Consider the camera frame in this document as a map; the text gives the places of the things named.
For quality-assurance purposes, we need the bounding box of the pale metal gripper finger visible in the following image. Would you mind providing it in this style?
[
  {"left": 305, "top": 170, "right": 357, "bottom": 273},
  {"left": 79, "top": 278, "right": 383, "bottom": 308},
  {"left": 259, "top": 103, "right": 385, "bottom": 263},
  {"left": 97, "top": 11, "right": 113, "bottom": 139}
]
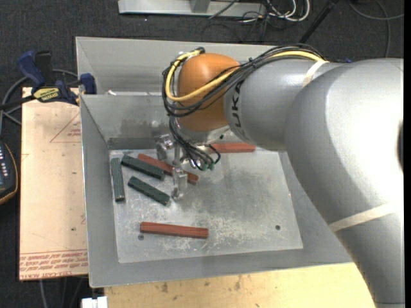
[
  {"left": 155, "top": 133, "right": 175, "bottom": 162},
  {"left": 171, "top": 167, "right": 188, "bottom": 201}
]

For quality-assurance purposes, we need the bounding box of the red-brown flat block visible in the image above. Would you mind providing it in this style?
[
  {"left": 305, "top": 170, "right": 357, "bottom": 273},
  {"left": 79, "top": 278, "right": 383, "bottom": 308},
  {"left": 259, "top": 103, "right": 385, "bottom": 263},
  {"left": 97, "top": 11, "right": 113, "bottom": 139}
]
[
  {"left": 137, "top": 153, "right": 199, "bottom": 186},
  {"left": 139, "top": 221, "right": 209, "bottom": 240},
  {"left": 209, "top": 142, "right": 256, "bottom": 154}
]

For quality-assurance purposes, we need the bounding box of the dark green flat block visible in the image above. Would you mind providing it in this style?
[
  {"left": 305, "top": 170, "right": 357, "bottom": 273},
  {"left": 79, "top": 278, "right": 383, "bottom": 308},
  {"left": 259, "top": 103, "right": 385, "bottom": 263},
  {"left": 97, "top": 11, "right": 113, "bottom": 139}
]
[
  {"left": 110, "top": 157, "right": 127, "bottom": 203},
  {"left": 127, "top": 175, "right": 171, "bottom": 207},
  {"left": 120, "top": 153, "right": 166, "bottom": 181}
]

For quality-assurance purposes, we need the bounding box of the grey metal bin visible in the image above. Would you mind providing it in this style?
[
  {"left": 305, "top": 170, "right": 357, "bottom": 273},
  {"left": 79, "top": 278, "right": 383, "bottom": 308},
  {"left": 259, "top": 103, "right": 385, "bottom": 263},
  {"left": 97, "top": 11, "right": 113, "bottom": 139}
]
[{"left": 75, "top": 36, "right": 354, "bottom": 289}]

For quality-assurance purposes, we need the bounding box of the brown cardboard board red print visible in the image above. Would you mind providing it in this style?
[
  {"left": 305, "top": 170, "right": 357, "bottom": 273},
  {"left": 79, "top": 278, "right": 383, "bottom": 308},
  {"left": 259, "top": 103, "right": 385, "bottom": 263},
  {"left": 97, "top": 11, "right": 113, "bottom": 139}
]
[{"left": 19, "top": 87, "right": 89, "bottom": 281}]

